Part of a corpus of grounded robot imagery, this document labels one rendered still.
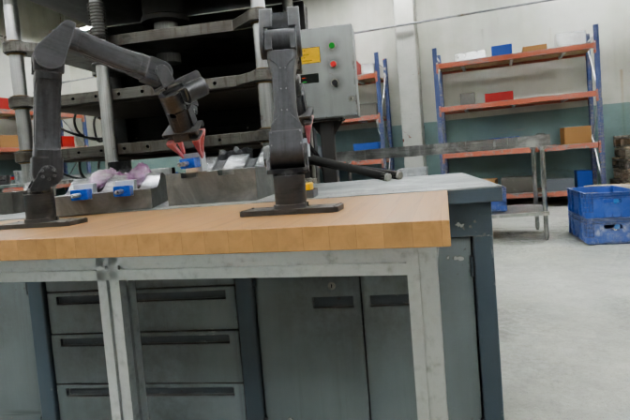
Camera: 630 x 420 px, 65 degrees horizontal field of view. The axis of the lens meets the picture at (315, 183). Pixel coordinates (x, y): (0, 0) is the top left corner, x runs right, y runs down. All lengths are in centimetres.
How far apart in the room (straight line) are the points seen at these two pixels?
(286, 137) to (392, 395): 79
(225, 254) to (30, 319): 99
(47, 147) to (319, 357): 86
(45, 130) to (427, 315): 92
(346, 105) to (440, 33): 594
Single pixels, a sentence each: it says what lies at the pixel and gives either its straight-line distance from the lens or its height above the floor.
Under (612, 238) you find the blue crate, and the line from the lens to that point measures 474.
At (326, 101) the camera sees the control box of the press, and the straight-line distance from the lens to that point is 221.
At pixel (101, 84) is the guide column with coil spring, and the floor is 131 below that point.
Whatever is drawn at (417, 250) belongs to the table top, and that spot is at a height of 75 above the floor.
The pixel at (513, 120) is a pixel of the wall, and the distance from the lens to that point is 786.
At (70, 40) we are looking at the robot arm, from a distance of 130.
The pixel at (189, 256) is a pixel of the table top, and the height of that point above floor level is 75.
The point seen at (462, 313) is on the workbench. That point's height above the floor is 47.
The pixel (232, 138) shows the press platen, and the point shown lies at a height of 102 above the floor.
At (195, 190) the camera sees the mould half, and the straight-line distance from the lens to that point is 142.
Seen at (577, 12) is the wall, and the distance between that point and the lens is 812.
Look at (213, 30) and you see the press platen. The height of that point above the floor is 150.
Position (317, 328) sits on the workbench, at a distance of 140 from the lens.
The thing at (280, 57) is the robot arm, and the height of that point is 112.
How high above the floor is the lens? 90
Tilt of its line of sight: 3 degrees down
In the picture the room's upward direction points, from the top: 5 degrees counter-clockwise
